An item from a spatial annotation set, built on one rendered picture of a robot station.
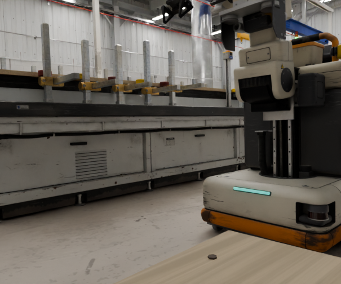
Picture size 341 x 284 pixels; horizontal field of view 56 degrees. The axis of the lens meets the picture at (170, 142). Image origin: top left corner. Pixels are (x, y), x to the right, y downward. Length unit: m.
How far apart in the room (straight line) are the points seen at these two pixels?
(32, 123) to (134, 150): 0.93
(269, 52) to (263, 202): 0.64
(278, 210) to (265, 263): 1.16
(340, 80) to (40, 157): 1.77
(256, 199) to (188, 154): 1.66
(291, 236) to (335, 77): 0.73
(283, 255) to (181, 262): 0.08
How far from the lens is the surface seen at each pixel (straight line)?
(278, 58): 1.47
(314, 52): 1.76
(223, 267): 0.25
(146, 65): 2.41
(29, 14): 10.08
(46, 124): 2.01
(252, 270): 0.24
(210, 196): 1.61
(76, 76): 1.78
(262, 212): 1.45
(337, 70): 1.63
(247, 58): 1.55
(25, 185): 2.23
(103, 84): 2.00
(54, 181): 2.29
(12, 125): 1.95
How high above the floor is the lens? 0.55
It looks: 3 degrees down
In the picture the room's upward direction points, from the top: 2 degrees counter-clockwise
